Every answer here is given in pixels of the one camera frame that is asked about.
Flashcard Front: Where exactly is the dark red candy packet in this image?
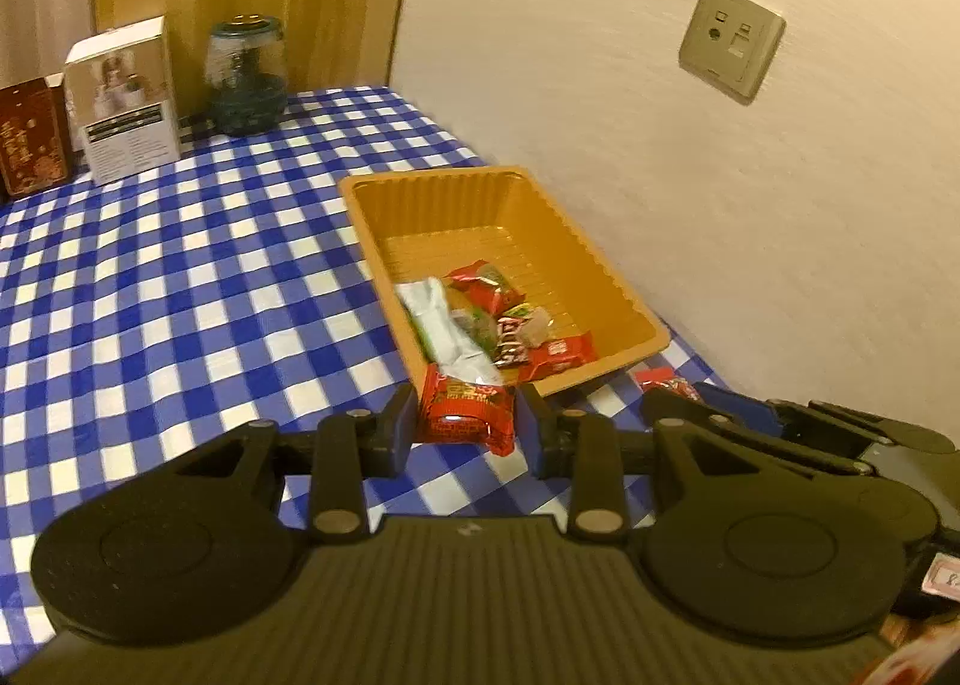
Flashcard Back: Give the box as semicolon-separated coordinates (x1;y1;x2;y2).
493;304;535;368

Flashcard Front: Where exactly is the clear brown cube candy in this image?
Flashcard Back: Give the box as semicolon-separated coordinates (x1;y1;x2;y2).
517;307;553;348

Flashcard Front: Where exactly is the white green snack pouch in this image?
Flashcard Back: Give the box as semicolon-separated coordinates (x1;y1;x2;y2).
394;277;503;386

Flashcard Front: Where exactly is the large red snack packet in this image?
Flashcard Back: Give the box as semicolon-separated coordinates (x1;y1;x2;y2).
448;259;524;318

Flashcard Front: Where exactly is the small red candy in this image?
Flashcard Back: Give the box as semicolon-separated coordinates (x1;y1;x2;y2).
633;366;701;402

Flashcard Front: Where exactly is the clear grey seed packet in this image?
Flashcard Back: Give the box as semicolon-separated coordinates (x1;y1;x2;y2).
451;307;500;359

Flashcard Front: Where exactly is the person right hand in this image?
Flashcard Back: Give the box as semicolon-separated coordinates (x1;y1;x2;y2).
882;615;958;675

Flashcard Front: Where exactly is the blue white checkered tablecloth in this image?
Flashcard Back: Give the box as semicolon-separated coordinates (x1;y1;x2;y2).
0;83;734;656

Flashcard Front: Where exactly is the orange plastic tray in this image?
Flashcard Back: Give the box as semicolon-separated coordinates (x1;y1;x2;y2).
338;167;670;398

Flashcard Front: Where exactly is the white product box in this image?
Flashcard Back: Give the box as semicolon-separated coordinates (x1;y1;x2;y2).
64;16;181;187

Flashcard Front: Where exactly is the green glass jar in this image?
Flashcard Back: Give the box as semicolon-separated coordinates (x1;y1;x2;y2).
205;14;288;136

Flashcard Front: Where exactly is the red gold gift box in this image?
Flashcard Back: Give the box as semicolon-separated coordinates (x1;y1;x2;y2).
0;74;75;199

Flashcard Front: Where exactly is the network wall outlet plate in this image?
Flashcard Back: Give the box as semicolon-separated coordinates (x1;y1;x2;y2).
679;0;786;105

